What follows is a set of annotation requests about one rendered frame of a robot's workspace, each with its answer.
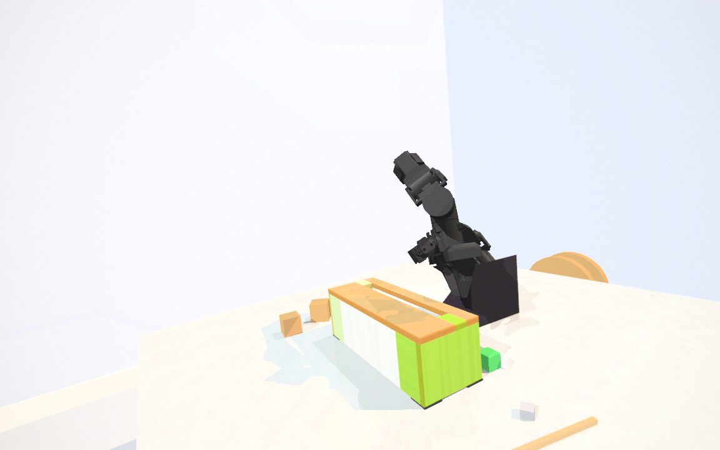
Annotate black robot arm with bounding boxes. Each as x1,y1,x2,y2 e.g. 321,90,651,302
393,151,495,265

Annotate tan wooden bar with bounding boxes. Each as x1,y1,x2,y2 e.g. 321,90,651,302
513,417,598,450

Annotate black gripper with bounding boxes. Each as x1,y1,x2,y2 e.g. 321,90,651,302
428,219,483,298

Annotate green block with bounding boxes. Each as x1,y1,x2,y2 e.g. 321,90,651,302
481,347,501,373

